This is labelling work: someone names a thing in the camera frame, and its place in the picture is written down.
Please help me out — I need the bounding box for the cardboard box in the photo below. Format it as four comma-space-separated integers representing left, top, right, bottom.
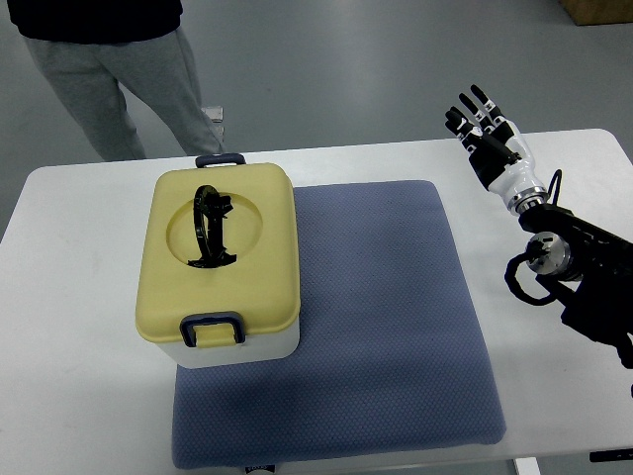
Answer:
559, 0, 632, 26

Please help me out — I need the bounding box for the yellow box lid black handle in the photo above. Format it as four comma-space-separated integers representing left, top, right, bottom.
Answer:
136, 163, 301, 349

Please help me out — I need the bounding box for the upper metal floor plate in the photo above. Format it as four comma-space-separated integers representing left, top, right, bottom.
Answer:
202, 106, 224, 123

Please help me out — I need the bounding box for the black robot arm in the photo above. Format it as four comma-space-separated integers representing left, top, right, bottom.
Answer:
504, 169, 632, 369

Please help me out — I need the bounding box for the blue quilted mat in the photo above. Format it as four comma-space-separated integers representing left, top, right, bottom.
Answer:
172, 180, 505, 469

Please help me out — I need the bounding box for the lower metal floor plate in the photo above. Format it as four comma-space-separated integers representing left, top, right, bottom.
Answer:
212, 124, 225, 143

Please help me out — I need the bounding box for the black table control panel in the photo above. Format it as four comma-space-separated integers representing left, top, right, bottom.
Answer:
589, 448, 633, 463

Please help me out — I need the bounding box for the white storage box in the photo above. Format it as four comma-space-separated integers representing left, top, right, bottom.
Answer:
157, 318, 300, 369

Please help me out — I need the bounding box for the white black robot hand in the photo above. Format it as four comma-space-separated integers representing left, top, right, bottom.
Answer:
445, 84, 548, 216

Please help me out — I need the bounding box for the person in grey trousers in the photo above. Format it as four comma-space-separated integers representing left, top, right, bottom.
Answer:
7, 1, 224, 161

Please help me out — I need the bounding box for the metal floor plate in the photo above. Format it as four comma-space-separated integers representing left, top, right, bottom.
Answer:
212, 124, 225, 143
202, 106, 224, 123

